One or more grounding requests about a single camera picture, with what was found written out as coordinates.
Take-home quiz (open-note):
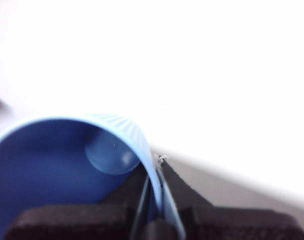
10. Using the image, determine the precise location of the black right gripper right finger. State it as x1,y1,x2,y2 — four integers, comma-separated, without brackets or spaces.
161,155,304,240

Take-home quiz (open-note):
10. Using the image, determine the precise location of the blue ribbed plastic cup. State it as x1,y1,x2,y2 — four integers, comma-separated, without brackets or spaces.
0,113,186,240

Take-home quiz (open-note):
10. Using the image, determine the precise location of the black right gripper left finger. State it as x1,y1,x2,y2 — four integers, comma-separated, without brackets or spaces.
4,171,149,240

